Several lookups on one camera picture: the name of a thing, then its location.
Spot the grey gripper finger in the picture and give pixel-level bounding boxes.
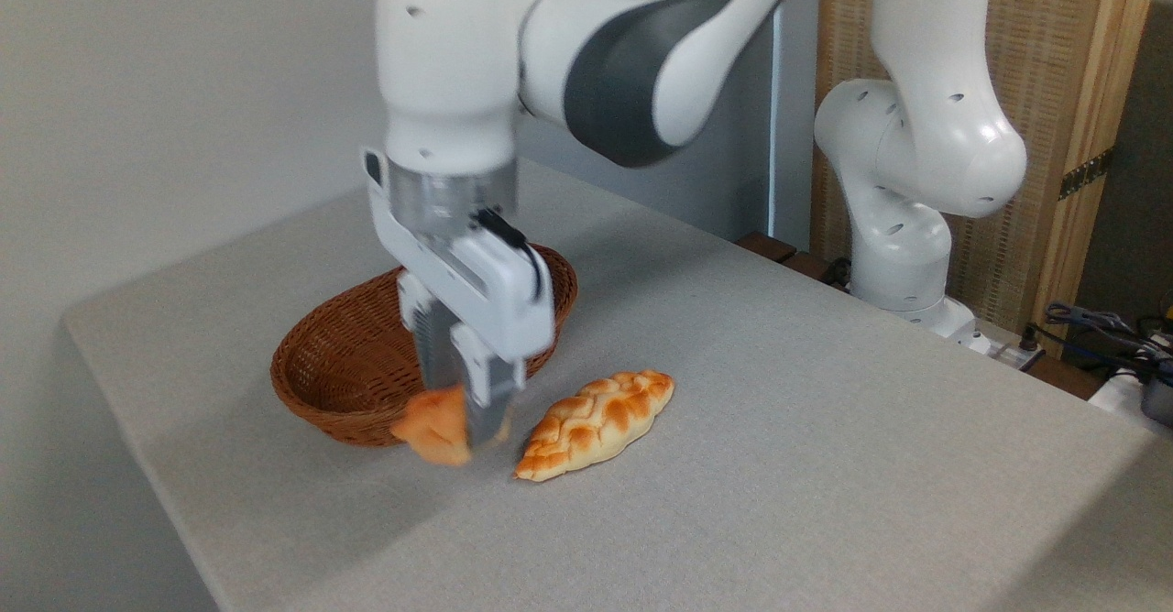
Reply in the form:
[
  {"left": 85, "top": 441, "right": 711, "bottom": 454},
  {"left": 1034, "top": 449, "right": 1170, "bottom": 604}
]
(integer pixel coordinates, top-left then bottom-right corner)
[
  {"left": 451, "top": 323, "right": 528, "bottom": 445},
  {"left": 397, "top": 268, "right": 466, "bottom": 395}
]

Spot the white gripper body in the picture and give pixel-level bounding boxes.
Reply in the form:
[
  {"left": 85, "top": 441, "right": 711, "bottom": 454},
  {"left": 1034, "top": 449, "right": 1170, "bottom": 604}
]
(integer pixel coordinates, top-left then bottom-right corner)
[{"left": 362, "top": 147, "right": 558, "bottom": 365}]

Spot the round orange bread bun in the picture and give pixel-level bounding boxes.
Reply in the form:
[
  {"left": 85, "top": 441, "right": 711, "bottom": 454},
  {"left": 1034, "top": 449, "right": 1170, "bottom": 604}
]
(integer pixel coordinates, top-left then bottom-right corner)
[{"left": 391, "top": 386, "right": 474, "bottom": 467}]

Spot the brown wicker basket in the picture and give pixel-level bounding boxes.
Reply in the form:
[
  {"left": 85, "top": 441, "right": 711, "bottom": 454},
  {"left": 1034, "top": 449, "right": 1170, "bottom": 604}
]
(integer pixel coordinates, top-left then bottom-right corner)
[{"left": 270, "top": 244, "right": 579, "bottom": 448}]

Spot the long braided bread loaf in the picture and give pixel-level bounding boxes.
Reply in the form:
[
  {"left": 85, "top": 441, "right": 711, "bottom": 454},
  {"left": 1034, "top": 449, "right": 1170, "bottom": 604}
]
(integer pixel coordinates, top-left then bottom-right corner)
[{"left": 513, "top": 370, "right": 675, "bottom": 483}]

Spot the dark wooden bench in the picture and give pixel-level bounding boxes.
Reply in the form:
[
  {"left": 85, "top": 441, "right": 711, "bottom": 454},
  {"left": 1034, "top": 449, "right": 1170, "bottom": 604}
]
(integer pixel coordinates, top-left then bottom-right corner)
[{"left": 736, "top": 231, "right": 853, "bottom": 294}]

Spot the brass screen hinge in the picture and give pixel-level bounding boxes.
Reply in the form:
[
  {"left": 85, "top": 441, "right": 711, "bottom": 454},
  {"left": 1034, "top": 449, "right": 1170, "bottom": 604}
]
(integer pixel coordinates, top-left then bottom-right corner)
[{"left": 1058, "top": 148, "right": 1114, "bottom": 202}]

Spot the wooden woven folding screen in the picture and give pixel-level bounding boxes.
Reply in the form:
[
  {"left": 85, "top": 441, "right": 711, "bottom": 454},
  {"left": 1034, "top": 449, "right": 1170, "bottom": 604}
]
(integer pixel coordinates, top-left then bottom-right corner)
[{"left": 811, "top": 0, "right": 1163, "bottom": 358}]

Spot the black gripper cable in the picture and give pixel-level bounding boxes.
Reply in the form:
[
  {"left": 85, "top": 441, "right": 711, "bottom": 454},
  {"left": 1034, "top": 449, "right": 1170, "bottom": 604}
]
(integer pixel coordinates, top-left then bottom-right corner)
[{"left": 472, "top": 208, "right": 543, "bottom": 301}]

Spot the black cable bundle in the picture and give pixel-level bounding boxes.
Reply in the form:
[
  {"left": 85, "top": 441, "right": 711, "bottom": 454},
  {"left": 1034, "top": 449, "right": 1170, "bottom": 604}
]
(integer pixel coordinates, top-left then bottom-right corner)
[{"left": 1022, "top": 291, "right": 1173, "bottom": 386}]

